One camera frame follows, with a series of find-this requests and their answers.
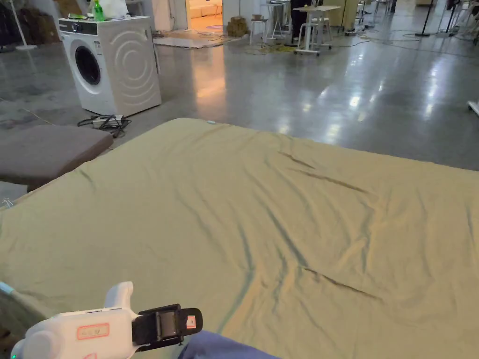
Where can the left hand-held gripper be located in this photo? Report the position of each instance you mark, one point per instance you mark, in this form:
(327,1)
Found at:
(75,333)

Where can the blue garment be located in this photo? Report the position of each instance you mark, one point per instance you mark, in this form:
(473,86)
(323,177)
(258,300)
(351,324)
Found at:
(220,347)

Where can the bed with pale green sheet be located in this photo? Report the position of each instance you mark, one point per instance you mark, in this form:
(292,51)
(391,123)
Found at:
(209,209)

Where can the grey-brown cushion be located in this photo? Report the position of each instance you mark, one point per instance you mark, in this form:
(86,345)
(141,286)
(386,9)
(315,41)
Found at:
(45,149)

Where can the white washing machine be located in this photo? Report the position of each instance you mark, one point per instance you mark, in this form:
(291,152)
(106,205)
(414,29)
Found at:
(123,67)

